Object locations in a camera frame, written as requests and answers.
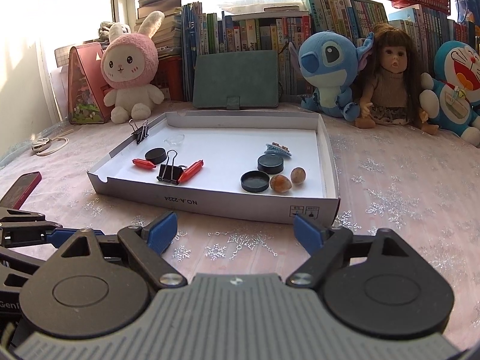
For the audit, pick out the clear plastic piece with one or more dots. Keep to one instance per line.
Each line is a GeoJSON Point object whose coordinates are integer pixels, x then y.
{"type": "Point", "coordinates": [175, 140]}

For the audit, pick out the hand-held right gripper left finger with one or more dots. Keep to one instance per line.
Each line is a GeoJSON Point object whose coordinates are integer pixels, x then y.
{"type": "Point", "coordinates": [163, 232]}

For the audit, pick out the black binder clip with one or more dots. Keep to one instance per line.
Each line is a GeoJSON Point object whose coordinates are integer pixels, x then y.
{"type": "Point", "coordinates": [170, 170]}
{"type": "Point", "coordinates": [139, 129]}

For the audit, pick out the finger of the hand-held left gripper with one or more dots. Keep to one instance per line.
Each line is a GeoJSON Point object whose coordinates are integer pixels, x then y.
{"type": "Point", "coordinates": [15, 260]}
{"type": "Point", "coordinates": [56, 237]}

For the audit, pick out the blue alien plush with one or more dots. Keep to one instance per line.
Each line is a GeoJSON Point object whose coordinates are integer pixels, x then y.
{"type": "Point", "coordinates": [328, 71]}

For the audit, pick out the blue hair claw clip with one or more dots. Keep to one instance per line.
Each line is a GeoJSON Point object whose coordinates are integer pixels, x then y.
{"type": "Point", "coordinates": [277, 148]}

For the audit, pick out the red smartphone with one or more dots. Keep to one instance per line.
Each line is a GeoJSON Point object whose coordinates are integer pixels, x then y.
{"type": "Point", "coordinates": [20, 189]}

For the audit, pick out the stack of flat books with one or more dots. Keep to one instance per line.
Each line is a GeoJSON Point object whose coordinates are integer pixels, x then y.
{"type": "Point", "coordinates": [165, 18]}

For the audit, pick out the row of upright books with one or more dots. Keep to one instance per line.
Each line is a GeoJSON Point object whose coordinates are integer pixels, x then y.
{"type": "Point", "coordinates": [262, 33]}

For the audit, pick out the brown-haired baby doll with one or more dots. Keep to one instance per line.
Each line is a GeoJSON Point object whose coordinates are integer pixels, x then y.
{"type": "Point", "coordinates": [390, 78]}

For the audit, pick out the pink snowflake tablecloth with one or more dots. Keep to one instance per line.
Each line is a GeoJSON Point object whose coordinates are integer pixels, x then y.
{"type": "Point", "coordinates": [393, 195]}

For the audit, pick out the red capsule-shaped piece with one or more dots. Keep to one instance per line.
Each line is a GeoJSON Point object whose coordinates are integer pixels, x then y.
{"type": "Point", "coordinates": [191, 172]}
{"type": "Point", "coordinates": [144, 163]}

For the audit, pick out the green suede pouch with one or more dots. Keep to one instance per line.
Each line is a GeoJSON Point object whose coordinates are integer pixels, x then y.
{"type": "Point", "coordinates": [236, 78]}

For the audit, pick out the pink hooded bunny plush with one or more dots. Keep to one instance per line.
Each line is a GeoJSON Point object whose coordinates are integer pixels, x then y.
{"type": "Point", "coordinates": [129, 71]}

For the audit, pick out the brown round nut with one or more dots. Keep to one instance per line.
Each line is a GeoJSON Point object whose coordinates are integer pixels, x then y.
{"type": "Point", "coordinates": [280, 183]}
{"type": "Point", "coordinates": [298, 175]}

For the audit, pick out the pink house-shaped box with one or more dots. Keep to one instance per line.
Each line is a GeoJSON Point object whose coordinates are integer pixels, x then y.
{"type": "Point", "coordinates": [84, 84]}

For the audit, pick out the black round lid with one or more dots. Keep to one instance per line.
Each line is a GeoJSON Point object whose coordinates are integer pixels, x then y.
{"type": "Point", "coordinates": [255, 182]}
{"type": "Point", "coordinates": [270, 163]}
{"type": "Point", "coordinates": [155, 154]}

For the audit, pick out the blue robot cat plush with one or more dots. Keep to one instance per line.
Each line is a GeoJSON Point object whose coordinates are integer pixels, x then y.
{"type": "Point", "coordinates": [455, 86]}

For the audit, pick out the white cardboard tray box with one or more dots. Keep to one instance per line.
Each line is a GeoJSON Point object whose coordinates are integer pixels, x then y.
{"type": "Point", "coordinates": [232, 168]}

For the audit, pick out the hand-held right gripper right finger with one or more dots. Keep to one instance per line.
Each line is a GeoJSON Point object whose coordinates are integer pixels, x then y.
{"type": "Point", "coordinates": [309, 230]}

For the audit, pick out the blue printed bag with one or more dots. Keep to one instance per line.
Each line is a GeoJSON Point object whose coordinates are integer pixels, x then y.
{"type": "Point", "coordinates": [463, 0]}

